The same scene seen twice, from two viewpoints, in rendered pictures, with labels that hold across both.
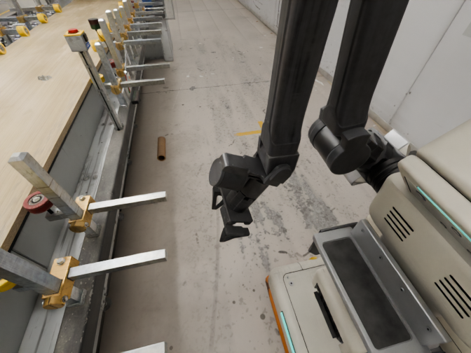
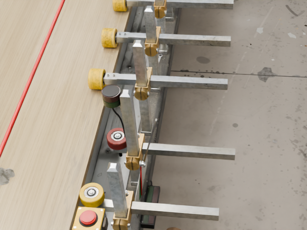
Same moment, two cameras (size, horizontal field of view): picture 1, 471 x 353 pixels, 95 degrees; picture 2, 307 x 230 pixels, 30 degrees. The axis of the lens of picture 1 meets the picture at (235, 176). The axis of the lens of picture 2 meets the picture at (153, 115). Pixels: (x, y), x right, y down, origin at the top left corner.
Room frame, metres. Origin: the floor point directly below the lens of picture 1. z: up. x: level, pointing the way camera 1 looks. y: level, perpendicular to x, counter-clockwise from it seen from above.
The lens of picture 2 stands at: (0.48, 0.24, 2.41)
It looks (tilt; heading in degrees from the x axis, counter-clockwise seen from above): 46 degrees down; 24
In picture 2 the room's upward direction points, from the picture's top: 5 degrees counter-clockwise
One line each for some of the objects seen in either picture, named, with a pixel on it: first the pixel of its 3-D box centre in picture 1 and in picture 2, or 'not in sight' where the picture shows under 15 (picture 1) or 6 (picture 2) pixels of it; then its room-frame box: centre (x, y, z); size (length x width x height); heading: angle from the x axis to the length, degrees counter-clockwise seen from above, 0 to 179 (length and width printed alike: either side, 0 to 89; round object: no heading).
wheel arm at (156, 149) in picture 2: (140, 67); (173, 150); (1.71, 0.72, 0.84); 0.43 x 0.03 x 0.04; 102
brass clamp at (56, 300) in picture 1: (61, 281); not in sight; (0.20, 0.53, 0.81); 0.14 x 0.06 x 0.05; 12
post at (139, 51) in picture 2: (121, 47); (143, 91); (1.89, 0.90, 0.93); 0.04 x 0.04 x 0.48; 12
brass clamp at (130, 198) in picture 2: (117, 86); (123, 211); (1.42, 0.80, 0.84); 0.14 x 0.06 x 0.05; 12
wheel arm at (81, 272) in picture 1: (95, 269); not in sight; (0.24, 0.44, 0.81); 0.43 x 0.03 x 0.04; 102
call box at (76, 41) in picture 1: (78, 41); (90, 227); (1.14, 0.74, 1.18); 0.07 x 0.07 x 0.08; 12
